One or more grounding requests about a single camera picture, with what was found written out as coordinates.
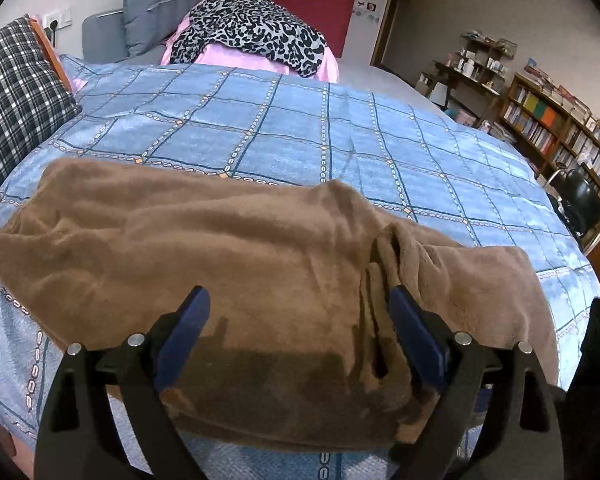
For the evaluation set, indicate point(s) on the white wall socket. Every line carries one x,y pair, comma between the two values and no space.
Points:
57,19

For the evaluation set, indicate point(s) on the blue checked quilt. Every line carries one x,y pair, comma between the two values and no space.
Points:
287,130

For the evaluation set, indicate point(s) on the wooden bookshelf with books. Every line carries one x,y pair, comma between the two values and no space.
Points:
550,127

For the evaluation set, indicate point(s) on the plaid pillow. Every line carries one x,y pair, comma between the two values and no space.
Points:
36,97

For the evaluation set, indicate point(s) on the brown fleece pants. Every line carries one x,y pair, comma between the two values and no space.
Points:
299,352

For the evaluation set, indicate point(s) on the black chair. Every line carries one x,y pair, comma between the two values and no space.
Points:
576,203

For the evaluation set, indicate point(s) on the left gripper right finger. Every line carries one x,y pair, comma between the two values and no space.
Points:
495,417

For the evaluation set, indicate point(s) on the leopard print blanket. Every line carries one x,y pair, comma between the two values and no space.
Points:
250,35

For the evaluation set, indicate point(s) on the grey headboard cushion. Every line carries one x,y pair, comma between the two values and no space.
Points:
136,34

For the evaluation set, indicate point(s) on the small wooden shelf desk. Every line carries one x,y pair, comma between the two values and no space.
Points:
470,81

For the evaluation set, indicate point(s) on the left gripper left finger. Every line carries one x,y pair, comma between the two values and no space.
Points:
78,438

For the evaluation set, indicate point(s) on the pink blanket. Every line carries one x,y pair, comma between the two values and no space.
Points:
260,60

